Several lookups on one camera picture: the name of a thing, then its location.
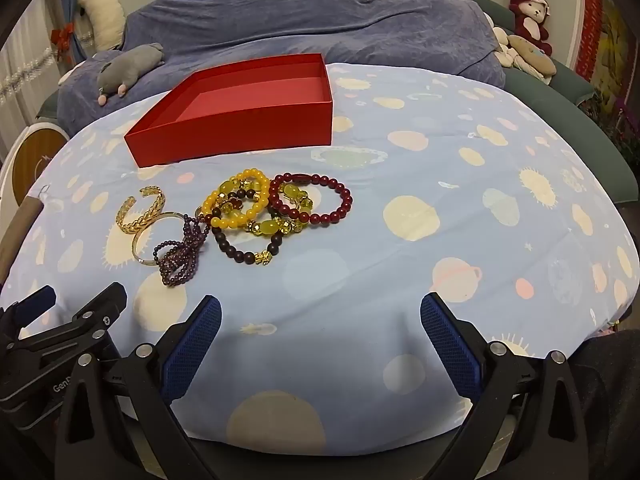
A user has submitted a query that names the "beige round plush cushion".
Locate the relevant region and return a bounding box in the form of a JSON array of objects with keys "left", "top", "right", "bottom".
[{"left": 507, "top": 35, "right": 556, "bottom": 78}]

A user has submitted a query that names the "white plush toy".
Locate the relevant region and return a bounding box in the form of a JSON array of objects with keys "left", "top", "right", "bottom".
[{"left": 75, "top": 0, "right": 127, "bottom": 53}]

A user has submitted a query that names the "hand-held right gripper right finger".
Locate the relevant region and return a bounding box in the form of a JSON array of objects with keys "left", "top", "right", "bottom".
[{"left": 420, "top": 292, "right": 591, "bottom": 480}]

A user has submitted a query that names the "gold braided cuff bracelet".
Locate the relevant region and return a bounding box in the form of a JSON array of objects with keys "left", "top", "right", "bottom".
[{"left": 116, "top": 186, "right": 166, "bottom": 234}]

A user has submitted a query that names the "blue velvet blanket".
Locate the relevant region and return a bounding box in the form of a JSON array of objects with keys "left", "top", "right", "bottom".
[{"left": 56, "top": 0, "right": 508, "bottom": 136}]

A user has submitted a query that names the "yellow bead bracelet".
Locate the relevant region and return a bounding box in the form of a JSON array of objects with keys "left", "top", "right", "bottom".
[{"left": 200, "top": 169, "right": 273, "bottom": 228}]

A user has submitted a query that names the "green sofa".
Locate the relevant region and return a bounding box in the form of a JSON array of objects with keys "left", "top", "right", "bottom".
[{"left": 457, "top": 0, "right": 640, "bottom": 206}]

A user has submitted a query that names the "cream plush toy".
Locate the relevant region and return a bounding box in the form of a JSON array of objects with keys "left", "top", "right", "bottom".
[{"left": 492, "top": 25, "right": 551, "bottom": 86}]

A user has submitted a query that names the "red curtain bow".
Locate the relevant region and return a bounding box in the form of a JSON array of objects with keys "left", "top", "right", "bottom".
[{"left": 50, "top": 27, "right": 76, "bottom": 63}]

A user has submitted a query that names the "red cardboard box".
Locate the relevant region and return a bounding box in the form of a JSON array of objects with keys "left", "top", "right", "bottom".
[{"left": 123, "top": 53, "right": 335, "bottom": 168}]

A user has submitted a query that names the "red wall hanging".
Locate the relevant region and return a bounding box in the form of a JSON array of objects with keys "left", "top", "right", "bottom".
[{"left": 575, "top": 0, "right": 606, "bottom": 81}]

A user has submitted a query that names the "yellow wall poster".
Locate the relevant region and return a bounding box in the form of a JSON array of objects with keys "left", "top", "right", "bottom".
[{"left": 600, "top": 5, "right": 632, "bottom": 92}]

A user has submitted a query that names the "potted plant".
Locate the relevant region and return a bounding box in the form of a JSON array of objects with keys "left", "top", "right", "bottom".
[{"left": 585, "top": 92, "right": 640, "bottom": 163}]

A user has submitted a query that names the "purple bead bracelet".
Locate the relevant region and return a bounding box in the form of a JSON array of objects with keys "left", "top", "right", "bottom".
[{"left": 152, "top": 213, "right": 212, "bottom": 289}]

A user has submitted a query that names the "yellow-green large bead bracelet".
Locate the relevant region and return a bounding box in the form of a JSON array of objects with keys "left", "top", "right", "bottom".
[{"left": 215, "top": 177, "right": 316, "bottom": 238}]

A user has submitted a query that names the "thin gold bangle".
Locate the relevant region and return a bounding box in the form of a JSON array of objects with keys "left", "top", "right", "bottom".
[{"left": 132, "top": 211, "right": 190, "bottom": 267}]

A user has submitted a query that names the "dark red bead bracelet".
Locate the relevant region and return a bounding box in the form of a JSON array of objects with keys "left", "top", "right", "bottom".
[{"left": 268, "top": 172, "right": 353, "bottom": 226}]

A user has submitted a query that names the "red plush bear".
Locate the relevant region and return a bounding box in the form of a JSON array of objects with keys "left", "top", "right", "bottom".
[{"left": 509, "top": 0, "right": 554, "bottom": 57}]

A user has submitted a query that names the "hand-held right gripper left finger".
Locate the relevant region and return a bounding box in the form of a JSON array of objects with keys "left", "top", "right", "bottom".
[{"left": 52, "top": 295, "right": 223, "bottom": 480}]

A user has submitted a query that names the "planet print bed sheet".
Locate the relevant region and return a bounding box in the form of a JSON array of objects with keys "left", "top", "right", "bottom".
[{"left": 0, "top": 62, "right": 640, "bottom": 458}]

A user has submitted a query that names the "dark brown bead bracelet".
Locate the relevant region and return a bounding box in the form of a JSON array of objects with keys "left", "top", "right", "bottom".
[{"left": 210, "top": 187, "right": 286, "bottom": 267}]

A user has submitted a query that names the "grey plush mouse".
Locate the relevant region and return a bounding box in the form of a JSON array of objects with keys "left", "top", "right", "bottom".
[{"left": 96, "top": 42, "right": 167, "bottom": 107}]

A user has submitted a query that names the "round wooden white device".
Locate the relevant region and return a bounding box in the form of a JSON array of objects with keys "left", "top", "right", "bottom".
[{"left": 0, "top": 120, "right": 68, "bottom": 201}]

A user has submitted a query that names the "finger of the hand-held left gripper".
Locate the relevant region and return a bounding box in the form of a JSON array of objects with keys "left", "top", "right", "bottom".
[
  {"left": 0, "top": 285, "right": 57, "bottom": 353},
  {"left": 12, "top": 282, "right": 129, "bottom": 363}
]

